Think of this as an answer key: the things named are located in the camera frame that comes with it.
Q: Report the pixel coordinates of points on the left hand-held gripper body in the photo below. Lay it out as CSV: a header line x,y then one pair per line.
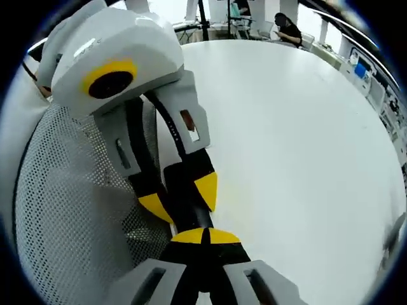
x,y
127,41

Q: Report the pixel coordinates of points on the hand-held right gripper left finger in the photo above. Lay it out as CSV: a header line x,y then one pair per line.
x,y
178,254

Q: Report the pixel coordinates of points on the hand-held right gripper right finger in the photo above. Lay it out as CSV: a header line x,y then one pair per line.
x,y
229,252

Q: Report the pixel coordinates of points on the black remote control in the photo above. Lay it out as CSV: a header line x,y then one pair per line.
x,y
190,216

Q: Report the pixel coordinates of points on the white office chair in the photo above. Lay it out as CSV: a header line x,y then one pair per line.
x,y
307,39

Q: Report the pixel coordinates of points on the blue bin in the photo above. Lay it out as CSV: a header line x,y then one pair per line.
x,y
362,70

